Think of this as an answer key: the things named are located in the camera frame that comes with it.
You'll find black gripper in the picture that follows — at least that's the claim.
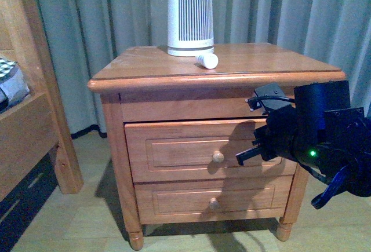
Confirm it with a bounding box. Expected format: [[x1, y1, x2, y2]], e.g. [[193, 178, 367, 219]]
[[235, 105, 298, 166]]

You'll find wooden drawer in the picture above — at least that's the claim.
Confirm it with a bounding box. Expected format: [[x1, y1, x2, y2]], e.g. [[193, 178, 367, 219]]
[[135, 176, 292, 224], [125, 119, 296, 182]]

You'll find white medicine bottle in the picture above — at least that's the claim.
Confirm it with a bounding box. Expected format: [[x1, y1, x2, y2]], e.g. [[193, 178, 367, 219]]
[[195, 53, 219, 70]]

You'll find upper round drawer knob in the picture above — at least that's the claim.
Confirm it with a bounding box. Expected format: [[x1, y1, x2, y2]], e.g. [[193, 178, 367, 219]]
[[212, 151, 224, 163]]

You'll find round drawer knob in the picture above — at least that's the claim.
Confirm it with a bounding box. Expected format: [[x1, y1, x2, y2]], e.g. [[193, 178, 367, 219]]
[[209, 198, 220, 210], [212, 151, 224, 163]]

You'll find lower round drawer knob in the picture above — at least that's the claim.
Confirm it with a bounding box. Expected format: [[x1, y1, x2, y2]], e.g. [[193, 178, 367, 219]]
[[209, 198, 220, 210]]

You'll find wooden nightstand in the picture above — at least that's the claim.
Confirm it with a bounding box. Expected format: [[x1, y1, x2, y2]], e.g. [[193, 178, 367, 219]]
[[88, 43, 345, 250]]

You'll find white ribbed heater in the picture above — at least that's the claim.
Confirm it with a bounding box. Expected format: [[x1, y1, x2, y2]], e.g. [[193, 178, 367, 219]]
[[168, 0, 214, 57]]

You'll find grey pleated curtain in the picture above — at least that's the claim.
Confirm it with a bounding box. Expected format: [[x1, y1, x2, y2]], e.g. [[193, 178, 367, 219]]
[[37, 0, 370, 134]]

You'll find black under-bed storage box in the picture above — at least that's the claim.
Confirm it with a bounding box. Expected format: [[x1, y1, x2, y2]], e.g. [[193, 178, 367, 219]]
[[1, 154, 58, 251]]

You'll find checkered bedding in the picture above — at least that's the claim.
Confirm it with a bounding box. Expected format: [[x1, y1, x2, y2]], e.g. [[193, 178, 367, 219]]
[[1, 58, 30, 112]]

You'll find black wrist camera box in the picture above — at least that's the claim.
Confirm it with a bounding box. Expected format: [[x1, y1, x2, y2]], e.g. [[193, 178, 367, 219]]
[[245, 82, 295, 115]]

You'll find blue cable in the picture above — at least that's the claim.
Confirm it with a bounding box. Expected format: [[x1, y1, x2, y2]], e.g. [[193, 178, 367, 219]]
[[310, 165, 352, 210]]

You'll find wooden bed frame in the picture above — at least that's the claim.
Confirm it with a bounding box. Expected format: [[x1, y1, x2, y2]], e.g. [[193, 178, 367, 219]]
[[1, 0, 83, 199]]

